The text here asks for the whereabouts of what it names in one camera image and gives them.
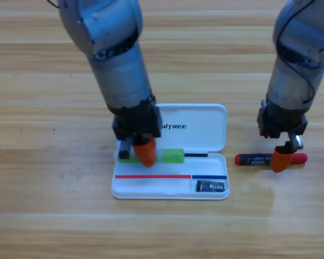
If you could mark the red black marker pen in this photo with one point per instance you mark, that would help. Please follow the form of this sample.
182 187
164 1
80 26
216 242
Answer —
248 159

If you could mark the green highlighter pen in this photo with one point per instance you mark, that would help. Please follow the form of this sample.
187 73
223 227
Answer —
172 156

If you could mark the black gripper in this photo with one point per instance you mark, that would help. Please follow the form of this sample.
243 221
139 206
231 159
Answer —
280 121
140 118

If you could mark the white Unitree pencil case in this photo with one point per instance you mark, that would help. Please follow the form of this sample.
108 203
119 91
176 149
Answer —
205 129

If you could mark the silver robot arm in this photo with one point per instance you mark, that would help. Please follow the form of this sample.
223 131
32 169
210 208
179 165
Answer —
299 40
113 54

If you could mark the dark blue eraser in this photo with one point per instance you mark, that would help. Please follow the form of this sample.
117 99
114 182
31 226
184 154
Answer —
210 186

